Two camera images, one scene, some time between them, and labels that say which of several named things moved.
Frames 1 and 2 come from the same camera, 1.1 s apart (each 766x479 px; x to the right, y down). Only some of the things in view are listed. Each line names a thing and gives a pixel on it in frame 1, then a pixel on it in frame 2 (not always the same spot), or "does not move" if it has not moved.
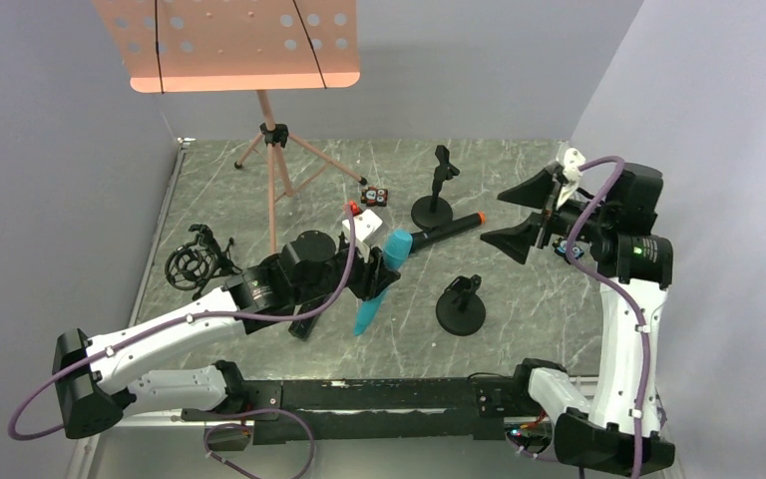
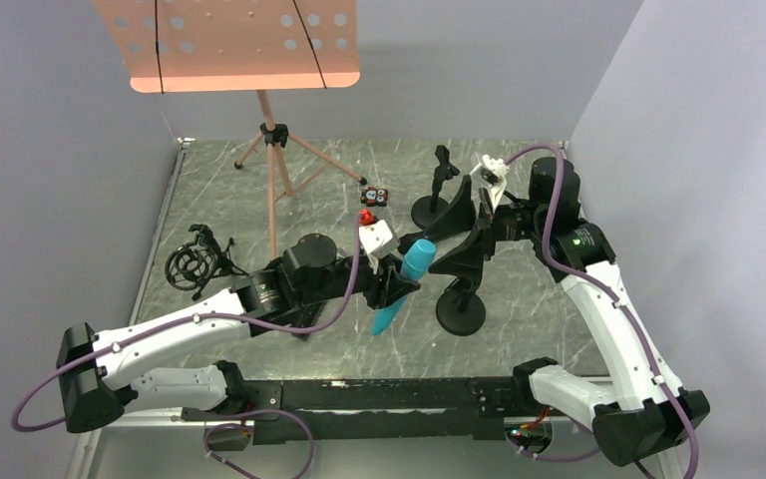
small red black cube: (373, 197) does not move
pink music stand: (222, 46) does not move
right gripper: (548, 216) to (484, 229)
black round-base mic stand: (459, 309) does not move
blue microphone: (397, 247) to (417, 259)
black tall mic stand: (432, 211) does not move
